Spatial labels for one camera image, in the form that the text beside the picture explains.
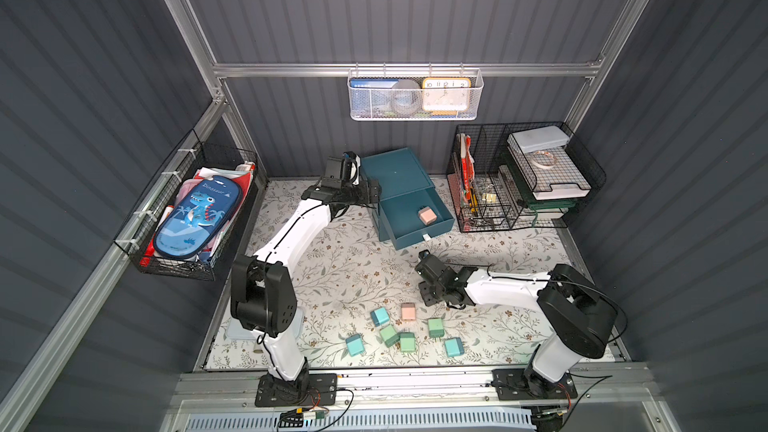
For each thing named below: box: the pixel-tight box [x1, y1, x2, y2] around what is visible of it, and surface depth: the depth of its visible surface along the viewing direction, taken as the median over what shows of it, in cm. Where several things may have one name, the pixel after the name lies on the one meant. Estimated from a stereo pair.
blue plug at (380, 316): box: [371, 307, 390, 327], surface depth 86 cm
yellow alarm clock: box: [422, 77, 472, 116], surface depth 90 cm
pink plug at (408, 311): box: [401, 302, 416, 322], surface depth 86 cm
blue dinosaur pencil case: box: [154, 175, 242, 260], surface depth 66 cm
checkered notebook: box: [508, 138, 592, 200], surface depth 96 cm
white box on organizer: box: [511, 125, 570, 153], surface depth 103 cm
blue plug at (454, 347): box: [444, 337, 465, 357], surface depth 80 cm
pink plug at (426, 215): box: [418, 206, 437, 225], surface depth 90 cm
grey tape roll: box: [391, 79, 423, 115], surface depth 90 cm
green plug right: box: [428, 318, 445, 338], surface depth 84 cm
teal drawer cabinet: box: [361, 147, 455, 250], surface depth 90 cm
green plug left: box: [379, 324, 400, 348], surface depth 82 cm
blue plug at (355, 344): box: [345, 334, 365, 357], surface depth 81 cm
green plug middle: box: [399, 332, 417, 353], surface depth 81 cm
